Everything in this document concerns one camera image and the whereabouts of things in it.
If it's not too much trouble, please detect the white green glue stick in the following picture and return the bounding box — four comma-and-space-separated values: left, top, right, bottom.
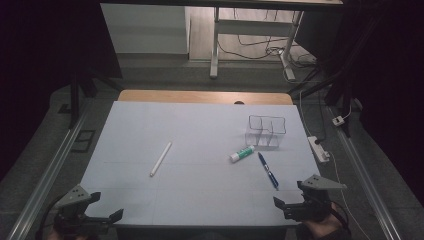
229, 144, 256, 164

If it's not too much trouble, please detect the white partition panel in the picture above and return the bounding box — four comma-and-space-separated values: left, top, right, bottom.
100, 3, 192, 56

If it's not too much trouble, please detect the clear plastic pen holder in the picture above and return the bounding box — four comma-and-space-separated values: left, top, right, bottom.
244, 114, 287, 149

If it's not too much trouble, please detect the blue pen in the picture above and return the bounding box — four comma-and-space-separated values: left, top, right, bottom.
257, 151, 280, 191

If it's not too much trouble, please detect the thin white cable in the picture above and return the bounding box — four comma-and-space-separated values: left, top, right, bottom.
327, 151, 369, 240

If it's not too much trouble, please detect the black stand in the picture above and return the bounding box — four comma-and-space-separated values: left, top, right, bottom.
287, 63, 355, 138
67, 64, 124, 130

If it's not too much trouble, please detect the white pen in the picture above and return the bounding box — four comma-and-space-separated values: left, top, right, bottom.
149, 141, 174, 178

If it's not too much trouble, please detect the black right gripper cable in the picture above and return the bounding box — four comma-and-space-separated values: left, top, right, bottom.
328, 199, 352, 236

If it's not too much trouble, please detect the wooden table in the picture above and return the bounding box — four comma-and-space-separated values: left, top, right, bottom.
117, 89, 294, 106

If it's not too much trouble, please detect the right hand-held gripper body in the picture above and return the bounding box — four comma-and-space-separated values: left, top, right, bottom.
283, 173, 348, 223

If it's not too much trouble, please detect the aluminium floor rail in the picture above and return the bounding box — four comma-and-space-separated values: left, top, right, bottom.
6, 112, 88, 240
327, 105, 403, 240

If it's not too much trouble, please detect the white desk frame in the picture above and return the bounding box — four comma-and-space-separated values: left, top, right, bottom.
209, 6, 305, 81

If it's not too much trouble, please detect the tangle of floor cables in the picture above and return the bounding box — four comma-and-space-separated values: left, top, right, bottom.
217, 9, 318, 69

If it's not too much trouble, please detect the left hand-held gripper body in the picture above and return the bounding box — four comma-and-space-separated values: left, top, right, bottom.
53, 184, 112, 237

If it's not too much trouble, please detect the white table cover sheet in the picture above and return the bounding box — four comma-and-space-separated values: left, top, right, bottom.
80, 100, 322, 228

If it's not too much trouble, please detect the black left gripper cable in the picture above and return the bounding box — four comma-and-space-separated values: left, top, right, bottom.
34, 191, 69, 240

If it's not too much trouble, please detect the person's right hand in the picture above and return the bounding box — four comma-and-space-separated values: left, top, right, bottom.
303, 202, 345, 240

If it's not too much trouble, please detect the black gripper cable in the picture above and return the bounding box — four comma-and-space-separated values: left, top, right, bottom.
34, 191, 69, 240
328, 199, 352, 236

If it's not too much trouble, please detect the person's left hand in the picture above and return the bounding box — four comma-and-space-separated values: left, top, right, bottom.
46, 229, 88, 240

